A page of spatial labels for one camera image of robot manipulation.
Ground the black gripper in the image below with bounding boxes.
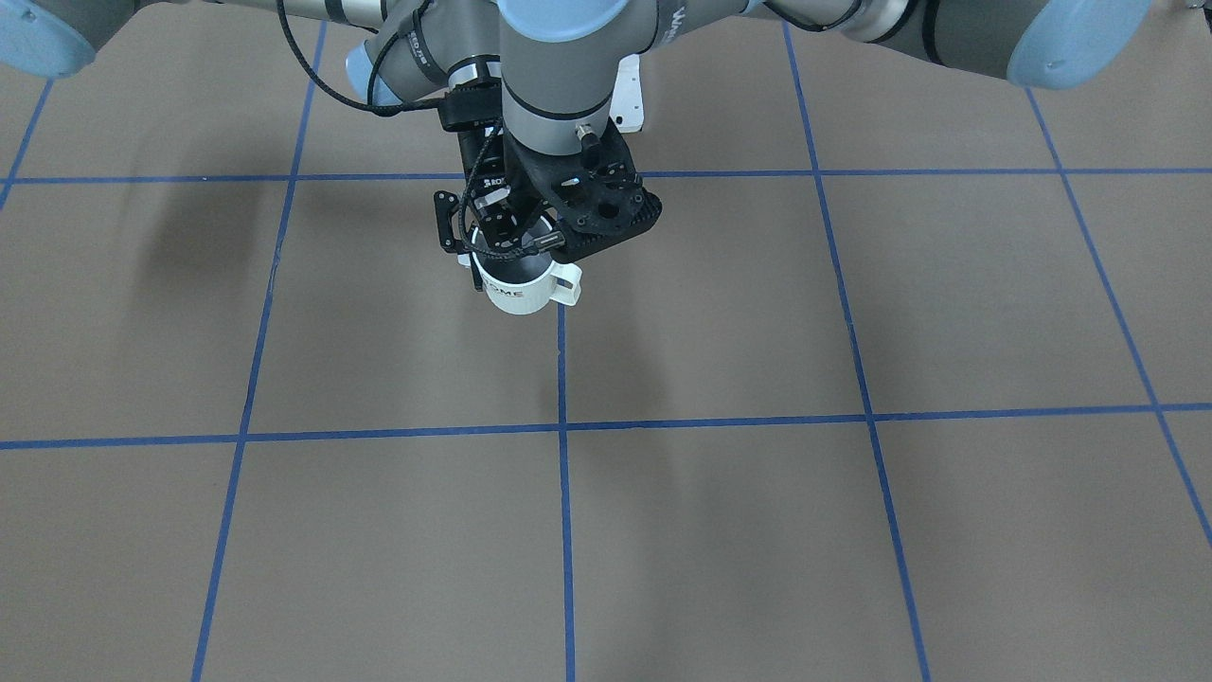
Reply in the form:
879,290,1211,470
434,81,518,293

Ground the white mug with handle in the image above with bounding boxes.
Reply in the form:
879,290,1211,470
471,252,581,315

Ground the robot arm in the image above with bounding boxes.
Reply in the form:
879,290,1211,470
497,1,1150,156
2,1,519,291

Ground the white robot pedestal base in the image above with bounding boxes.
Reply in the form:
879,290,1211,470
610,53,646,134

